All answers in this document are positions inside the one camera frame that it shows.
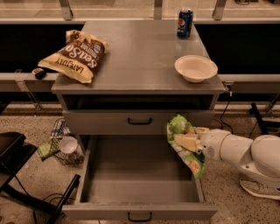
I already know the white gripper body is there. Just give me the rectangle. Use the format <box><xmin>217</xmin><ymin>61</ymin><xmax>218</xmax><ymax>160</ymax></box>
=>
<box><xmin>200</xmin><ymin>129</ymin><xmax>230</xmax><ymax>161</ymax></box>

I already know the closed grey upper drawer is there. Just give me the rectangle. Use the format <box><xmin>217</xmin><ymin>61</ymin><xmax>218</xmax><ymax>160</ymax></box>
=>
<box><xmin>63</xmin><ymin>110</ymin><xmax>214</xmax><ymax>135</ymax></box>

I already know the white bowl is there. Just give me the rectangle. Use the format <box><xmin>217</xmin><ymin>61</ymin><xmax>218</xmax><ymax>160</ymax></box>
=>
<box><xmin>174</xmin><ymin>55</ymin><xmax>218</xmax><ymax>83</ymax></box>

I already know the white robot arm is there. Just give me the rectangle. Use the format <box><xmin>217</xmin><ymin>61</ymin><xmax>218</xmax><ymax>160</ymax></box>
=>
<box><xmin>173</xmin><ymin>128</ymin><xmax>280</xmax><ymax>188</ymax></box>

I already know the grey drawer cabinet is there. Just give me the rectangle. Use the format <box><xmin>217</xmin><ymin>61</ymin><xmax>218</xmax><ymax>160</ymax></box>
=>
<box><xmin>50</xmin><ymin>19</ymin><xmax>227</xmax><ymax>153</ymax></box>

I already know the green packet on floor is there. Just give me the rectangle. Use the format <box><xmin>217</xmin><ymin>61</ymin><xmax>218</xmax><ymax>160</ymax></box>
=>
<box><xmin>38</xmin><ymin>138</ymin><xmax>60</xmax><ymax>161</ymax></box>

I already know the blue pepsi can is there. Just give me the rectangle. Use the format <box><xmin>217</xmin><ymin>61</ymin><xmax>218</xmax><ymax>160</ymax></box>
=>
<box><xmin>177</xmin><ymin>8</ymin><xmax>193</xmax><ymax>39</ymax></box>

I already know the green rice chip bag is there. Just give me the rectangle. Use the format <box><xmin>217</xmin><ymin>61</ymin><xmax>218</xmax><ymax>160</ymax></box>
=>
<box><xmin>166</xmin><ymin>115</ymin><xmax>205</xmax><ymax>179</ymax></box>

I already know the open grey middle drawer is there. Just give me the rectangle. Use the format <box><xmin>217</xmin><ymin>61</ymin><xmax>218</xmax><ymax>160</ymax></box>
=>
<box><xmin>63</xmin><ymin>136</ymin><xmax>218</xmax><ymax>222</ymax></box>

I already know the small black round object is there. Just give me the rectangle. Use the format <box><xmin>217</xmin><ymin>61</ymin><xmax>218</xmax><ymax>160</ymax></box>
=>
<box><xmin>31</xmin><ymin>68</ymin><xmax>46</xmax><ymax>80</ymax></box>

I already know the black stand on left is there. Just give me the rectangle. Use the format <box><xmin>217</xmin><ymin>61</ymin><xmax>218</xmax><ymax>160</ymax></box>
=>
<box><xmin>0</xmin><ymin>131</ymin><xmax>81</xmax><ymax>224</ymax></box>

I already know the brown and yellow chip bag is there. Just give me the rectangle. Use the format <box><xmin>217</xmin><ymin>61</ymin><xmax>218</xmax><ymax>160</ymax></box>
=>
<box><xmin>38</xmin><ymin>30</ymin><xmax>109</xmax><ymax>83</ymax></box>

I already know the black power cable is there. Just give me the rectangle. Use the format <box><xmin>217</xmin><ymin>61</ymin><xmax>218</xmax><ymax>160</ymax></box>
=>
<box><xmin>213</xmin><ymin>82</ymin><xmax>235</xmax><ymax>135</ymax></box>

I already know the grey sneaker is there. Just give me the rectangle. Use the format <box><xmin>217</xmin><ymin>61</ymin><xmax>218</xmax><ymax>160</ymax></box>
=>
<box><xmin>240</xmin><ymin>179</ymin><xmax>280</xmax><ymax>200</ymax></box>

